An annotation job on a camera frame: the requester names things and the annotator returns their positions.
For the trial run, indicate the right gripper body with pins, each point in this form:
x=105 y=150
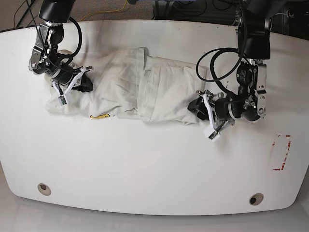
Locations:
x=65 y=81

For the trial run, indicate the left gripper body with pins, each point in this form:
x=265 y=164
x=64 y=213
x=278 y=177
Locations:
x=217 y=107

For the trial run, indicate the white t-shirt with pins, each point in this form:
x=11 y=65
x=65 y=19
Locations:
x=128 y=83

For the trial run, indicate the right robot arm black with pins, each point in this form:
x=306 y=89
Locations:
x=45 y=57

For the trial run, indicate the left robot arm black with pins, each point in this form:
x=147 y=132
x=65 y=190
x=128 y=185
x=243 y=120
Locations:
x=243 y=89

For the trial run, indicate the red tape rectangle marking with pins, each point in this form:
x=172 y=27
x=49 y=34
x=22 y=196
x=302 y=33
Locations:
x=279 y=152

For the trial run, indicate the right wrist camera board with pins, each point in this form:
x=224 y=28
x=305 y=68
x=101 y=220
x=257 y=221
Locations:
x=64 y=99

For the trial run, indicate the right table cable grommet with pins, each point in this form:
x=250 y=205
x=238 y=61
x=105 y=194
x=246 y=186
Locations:
x=256 y=199

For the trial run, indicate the table cable grommet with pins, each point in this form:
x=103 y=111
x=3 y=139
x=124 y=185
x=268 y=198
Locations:
x=256 y=199
x=44 y=189

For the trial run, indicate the left table cable grommet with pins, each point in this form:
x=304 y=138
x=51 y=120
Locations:
x=44 y=189

